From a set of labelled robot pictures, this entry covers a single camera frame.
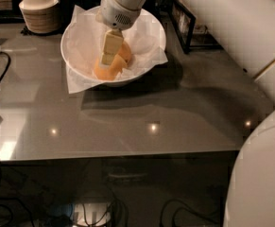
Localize black wire rack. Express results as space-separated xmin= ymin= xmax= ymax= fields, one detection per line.
xmin=168 ymin=0 xmax=221 ymax=53

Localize white paper liner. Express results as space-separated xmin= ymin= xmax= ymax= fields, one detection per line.
xmin=62 ymin=4 xmax=169 ymax=95

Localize stack of paper bowls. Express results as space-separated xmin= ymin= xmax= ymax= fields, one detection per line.
xmin=19 ymin=0 xmax=61 ymax=34

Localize white bowl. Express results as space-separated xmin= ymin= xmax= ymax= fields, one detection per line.
xmin=60 ymin=4 xmax=167 ymax=88

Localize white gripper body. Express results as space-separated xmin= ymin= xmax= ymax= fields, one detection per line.
xmin=95 ymin=0 xmax=141 ymax=30

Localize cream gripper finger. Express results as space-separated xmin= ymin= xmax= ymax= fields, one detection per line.
xmin=100 ymin=29 xmax=124 ymax=65

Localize black utensil holder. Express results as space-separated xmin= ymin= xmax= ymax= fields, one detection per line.
xmin=52 ymin=0 xmax=84 ymax=26

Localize black cables under table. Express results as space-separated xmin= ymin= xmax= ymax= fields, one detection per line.
xmin=0 ymin=145 xmax=226 ymax=227

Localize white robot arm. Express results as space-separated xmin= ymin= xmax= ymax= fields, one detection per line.
xmin=179 ymin=0 xmax=275 ymax=227

